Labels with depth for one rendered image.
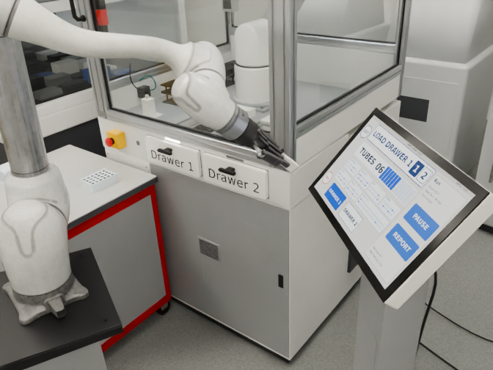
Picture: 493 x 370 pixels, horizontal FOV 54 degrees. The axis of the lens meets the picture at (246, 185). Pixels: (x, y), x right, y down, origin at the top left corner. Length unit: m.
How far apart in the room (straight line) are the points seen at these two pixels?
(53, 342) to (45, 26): 0.74
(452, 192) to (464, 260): 1.85
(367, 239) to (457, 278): 1.64
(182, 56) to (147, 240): 1.05
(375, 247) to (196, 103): 0.55
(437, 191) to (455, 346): 1.39
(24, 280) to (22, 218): 0.17
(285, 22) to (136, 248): 1.16
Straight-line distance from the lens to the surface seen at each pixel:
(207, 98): 1.21
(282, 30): 1.48
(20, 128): 1.40
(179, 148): 1.91
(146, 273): 2.25
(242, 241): 1.91
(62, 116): 2.59
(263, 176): 1.67
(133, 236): 2.11
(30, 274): 1.35
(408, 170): 1.22
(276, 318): 2.04
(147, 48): 1.29
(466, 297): 2.70
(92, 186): 2.01
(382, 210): 1.21
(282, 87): 1.52
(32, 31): 1.16
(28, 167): 1.45
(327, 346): 2.32
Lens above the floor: 1.68
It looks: 28 degrees down
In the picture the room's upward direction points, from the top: 3 degrees counter-clockwise
